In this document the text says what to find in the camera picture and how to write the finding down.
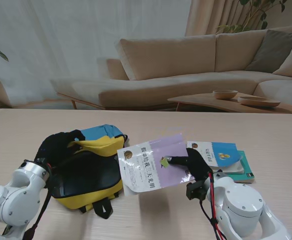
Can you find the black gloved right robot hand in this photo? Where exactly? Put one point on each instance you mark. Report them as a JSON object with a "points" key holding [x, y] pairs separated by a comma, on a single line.
{"points": [[197, 166]]}

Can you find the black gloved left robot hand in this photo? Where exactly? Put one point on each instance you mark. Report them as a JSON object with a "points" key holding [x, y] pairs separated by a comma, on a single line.
{"points": [[53, 147]]}

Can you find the blue and white book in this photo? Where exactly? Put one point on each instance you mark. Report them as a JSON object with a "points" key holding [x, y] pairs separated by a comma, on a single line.
{"points": [[223, 152]]}

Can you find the blue and yellow school backpack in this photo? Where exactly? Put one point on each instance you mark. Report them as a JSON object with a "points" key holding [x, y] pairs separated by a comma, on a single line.
{"points": [[86, 175]]}

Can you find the purple and white book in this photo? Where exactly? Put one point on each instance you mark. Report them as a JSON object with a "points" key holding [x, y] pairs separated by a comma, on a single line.
{"points": [[145, 170]]}

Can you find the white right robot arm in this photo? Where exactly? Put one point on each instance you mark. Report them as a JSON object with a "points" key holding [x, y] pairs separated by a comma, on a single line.
{"points": [[243, 205]]}

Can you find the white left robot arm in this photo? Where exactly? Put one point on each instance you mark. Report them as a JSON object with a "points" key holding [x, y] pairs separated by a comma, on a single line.
{"points": [[13, 197]]}

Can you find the teal book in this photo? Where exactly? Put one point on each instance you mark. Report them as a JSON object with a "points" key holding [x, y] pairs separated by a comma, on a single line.
{"points": [[245, 170]]}

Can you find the wooden coffee table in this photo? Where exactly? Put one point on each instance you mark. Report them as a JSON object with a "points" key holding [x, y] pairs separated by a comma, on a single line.
{"points": [[198, 100]]}

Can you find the small deep wooden bowl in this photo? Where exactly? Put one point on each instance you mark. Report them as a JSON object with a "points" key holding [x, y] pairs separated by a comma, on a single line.
{"points": [[225, 95]]}

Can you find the beige sofa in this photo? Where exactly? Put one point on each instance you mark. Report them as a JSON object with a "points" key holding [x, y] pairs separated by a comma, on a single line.
{"points": [[173, 82]]}

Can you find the wide shallow wooden bowl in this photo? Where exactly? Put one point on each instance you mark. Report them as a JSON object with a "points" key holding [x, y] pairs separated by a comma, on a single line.
{"points": [[258, 102]]}

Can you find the white sheer curtain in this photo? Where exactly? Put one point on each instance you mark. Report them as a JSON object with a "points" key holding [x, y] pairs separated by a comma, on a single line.
{"points": [[61, 37]]}

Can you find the grey sofa cushion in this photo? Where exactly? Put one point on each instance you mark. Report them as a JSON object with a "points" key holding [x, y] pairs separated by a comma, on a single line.
{"points": [[273, 50]]}

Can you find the tall green leafy plant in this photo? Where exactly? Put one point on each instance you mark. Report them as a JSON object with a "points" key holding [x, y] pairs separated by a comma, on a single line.
{"points": [[231, 28]]}

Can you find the beige curtain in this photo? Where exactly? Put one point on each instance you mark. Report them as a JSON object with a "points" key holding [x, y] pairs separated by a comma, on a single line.
{"points": [[200, 17]]}

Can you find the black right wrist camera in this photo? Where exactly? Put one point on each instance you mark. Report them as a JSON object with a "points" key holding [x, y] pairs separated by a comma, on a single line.
{"points": [[195, 191]]}

